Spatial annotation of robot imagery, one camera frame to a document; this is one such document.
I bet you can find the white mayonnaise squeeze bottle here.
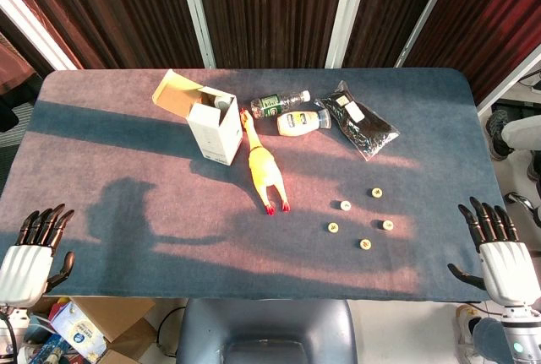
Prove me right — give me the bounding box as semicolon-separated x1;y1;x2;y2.
276;109;333;137

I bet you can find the black fabric object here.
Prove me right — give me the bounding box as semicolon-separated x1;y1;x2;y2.
0;80;39;133

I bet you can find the yellow rubber chicken toy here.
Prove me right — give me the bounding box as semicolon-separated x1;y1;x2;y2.
238;108;292;216

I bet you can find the white partition post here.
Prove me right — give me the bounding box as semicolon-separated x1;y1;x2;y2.
0;0;79;72

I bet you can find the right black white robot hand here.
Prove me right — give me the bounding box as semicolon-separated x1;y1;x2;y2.
447;197;541;308

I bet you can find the light grey trouser leg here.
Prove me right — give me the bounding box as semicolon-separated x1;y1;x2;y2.
502;114;541;152

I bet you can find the reddish brown curtain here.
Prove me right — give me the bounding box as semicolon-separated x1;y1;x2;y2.
0;34;37;95

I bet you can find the black cable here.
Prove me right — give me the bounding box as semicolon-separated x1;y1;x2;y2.
160;305;188;357

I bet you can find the grey plastic chair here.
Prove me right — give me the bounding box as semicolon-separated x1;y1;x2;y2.
175;298;358;364

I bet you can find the clear bottle with green label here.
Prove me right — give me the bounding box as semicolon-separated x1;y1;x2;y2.
250;90;312;121

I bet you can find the white sneaker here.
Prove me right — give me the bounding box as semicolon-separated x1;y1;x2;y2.
455;304;483;346

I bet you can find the black chrome chair base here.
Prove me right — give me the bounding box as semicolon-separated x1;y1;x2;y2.
505;190;541;230

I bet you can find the blue printed package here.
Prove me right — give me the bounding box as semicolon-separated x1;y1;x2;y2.
29;332;73;364

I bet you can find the small brown cardboard box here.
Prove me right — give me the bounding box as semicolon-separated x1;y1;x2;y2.
97;349;143;364

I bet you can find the open white cardboard box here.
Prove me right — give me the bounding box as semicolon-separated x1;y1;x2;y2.
151;68;244;166

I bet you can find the blue grey trouser leg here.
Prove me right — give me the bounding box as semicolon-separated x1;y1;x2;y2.
472;317;511;364

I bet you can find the dark brown partition panel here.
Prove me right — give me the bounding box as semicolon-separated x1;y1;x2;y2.
403;0;541;103
0;0;204;70
342;0;451;68
192;0;352;69

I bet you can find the blue white printed carton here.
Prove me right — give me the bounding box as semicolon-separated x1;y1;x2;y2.
48;301;109;361

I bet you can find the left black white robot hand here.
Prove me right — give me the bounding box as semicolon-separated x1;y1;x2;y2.
0;203;76;308

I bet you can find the black floor object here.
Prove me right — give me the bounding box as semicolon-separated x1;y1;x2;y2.
492;100;541;122

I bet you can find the grey aluminium partition post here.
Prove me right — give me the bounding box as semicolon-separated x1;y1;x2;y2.
325;0;373;69
477;42;541;116
176;0;217;69
395;0;462;68

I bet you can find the blue grey table cloth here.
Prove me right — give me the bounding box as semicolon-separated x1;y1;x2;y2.
0;67;529;302

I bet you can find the grey black sneaker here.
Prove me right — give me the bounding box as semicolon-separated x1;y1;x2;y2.
484;109;515;161

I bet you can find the large brown cardboard box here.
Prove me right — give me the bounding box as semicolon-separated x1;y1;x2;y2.
69;296;160;344

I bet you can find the clear bag of black seeds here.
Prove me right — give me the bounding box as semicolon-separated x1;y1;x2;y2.
314;79;401;162

